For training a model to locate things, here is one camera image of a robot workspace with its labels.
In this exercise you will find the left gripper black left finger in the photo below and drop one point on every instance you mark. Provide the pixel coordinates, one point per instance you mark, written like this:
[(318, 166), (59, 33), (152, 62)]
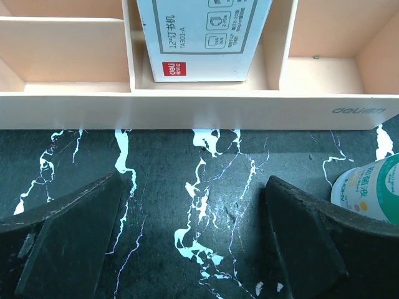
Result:
[(57, 250)]

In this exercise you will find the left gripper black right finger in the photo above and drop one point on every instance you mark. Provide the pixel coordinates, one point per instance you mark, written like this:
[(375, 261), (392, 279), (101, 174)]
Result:
[(325, 251)]

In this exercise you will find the white disinfectant bottle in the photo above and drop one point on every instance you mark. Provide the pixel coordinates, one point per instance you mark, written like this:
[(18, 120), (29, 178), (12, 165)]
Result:
[(370, 190)]

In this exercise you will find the peach plastic file organizer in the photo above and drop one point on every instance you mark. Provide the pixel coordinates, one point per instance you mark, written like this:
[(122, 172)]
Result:
[(319, 65)]

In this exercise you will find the white stapler box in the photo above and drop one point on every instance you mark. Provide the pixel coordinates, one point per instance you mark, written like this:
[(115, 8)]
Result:
[(202, 40)]

